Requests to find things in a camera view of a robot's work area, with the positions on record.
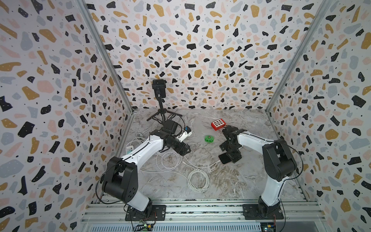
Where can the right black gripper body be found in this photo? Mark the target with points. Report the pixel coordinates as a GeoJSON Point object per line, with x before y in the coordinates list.
{"type": "Point", "coordinates": [230, 150]}

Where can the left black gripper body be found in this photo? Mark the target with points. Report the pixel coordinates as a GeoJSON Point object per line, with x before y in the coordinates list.
{"type": "Point", "coordinates": [175, 142]}

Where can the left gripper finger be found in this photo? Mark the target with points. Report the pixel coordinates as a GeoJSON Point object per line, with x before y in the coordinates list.
{"type": "Point", "coordinates": [185, 149]}
{"type": "Point", "coordinates": [178, 150]}

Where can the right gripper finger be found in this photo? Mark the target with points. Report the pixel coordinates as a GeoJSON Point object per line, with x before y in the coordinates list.
{"type": "Point", "coordinates": [224, 146]}
{"type": "Point", "coordinates": [235, 157]}

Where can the phone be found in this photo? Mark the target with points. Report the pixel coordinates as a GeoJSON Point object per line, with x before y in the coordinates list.
{"type": "Point", "coordinates": [224, 158]}

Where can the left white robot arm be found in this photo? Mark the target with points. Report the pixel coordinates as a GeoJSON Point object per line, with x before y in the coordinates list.
{"type": "Point", "coordinates": [121, 177]}

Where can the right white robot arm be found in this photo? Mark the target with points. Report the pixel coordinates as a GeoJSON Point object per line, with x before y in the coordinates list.
{"type": "Point", "coordinates": [278, 160]}

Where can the green tape roll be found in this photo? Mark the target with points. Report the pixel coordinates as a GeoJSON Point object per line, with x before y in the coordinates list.
{"type": "Point", "coordinates": [209, 139]}

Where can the red grid box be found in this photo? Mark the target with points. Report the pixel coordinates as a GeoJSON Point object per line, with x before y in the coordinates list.
{"type": "Point", "coordinates": [218, 124]}

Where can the white power adapter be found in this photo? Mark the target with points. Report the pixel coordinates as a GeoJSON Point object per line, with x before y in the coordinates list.
{"type": "Point", "coordinates": [129, 149]}

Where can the right circuit board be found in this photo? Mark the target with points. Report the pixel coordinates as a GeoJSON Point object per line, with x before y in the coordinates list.
{"type": "Point", "coordinates": [268, 227]}

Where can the circuit board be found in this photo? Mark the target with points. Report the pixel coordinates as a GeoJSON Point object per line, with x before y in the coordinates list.
{"type": "Point", "coordinates": [268, 227]}
{"type": "Point", "coordinates": [143, 227]}

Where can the left circuit board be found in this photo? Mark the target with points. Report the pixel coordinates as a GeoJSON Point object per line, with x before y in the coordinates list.
{"type": "Point", "coordinates": [143, 227]}

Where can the black camera on tripod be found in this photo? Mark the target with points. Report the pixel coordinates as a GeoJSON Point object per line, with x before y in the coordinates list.
{"type": "Point", "coordinates": [159, 87]}

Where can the aluminium rail frame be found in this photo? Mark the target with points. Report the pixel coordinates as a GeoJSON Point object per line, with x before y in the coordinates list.
{"type": "Point", "coordinates": [196, 215]}

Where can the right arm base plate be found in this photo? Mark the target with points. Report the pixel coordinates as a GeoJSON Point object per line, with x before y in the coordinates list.
{"type": "Point", "coordinates": [260, 212]}

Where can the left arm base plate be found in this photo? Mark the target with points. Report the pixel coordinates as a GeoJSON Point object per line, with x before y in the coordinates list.
{"type": "Point", "coordinates": [153, 213]}

